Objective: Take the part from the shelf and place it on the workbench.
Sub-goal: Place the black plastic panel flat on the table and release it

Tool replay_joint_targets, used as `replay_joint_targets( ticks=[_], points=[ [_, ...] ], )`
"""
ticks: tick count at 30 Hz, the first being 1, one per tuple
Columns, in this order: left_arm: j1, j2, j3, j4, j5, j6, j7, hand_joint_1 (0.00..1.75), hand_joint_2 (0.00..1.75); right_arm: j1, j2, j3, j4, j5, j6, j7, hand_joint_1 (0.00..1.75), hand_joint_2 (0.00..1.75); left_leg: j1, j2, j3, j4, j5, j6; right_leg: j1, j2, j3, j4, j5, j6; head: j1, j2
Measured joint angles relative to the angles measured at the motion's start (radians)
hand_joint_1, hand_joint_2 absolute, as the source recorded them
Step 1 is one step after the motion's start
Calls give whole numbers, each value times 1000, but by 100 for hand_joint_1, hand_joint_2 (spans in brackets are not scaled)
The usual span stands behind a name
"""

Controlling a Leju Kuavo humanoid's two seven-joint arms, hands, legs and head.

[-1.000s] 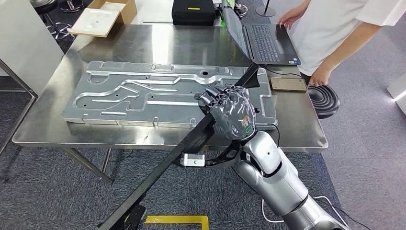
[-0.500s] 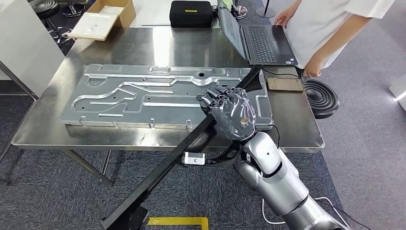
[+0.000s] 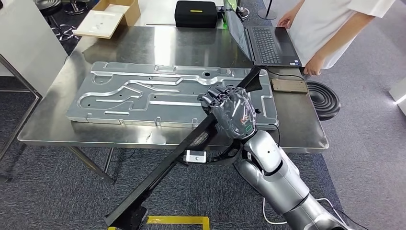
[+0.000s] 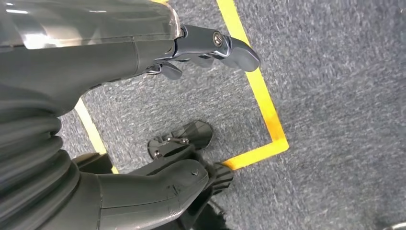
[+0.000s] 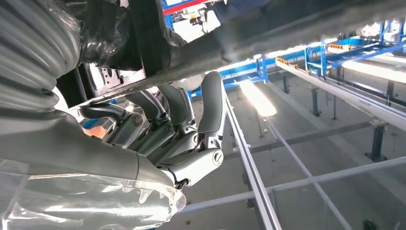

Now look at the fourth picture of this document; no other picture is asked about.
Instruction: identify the yellow floor tape square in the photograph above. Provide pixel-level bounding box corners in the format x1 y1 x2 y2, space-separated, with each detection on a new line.
74 0 290 174

